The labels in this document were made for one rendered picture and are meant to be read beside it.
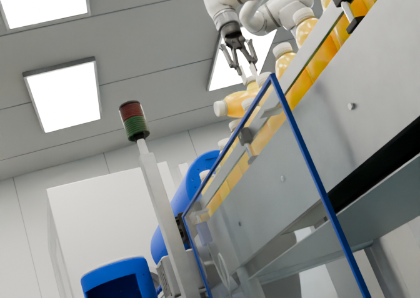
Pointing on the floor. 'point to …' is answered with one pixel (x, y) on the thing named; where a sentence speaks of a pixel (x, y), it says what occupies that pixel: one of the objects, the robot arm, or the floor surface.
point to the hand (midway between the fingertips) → (248, 74)
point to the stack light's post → (169, 227)
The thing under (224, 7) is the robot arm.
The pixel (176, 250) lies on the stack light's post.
